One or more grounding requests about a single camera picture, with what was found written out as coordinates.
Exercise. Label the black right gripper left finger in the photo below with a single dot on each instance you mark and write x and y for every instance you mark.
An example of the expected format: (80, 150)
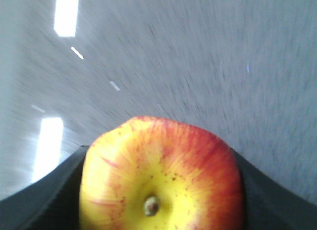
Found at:
(51, 203)

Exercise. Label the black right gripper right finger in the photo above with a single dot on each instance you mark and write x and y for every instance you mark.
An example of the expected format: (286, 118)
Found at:
(269, 206)

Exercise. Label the red yellow apple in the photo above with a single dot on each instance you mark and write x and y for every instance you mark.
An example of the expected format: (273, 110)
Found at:
(158, 174)

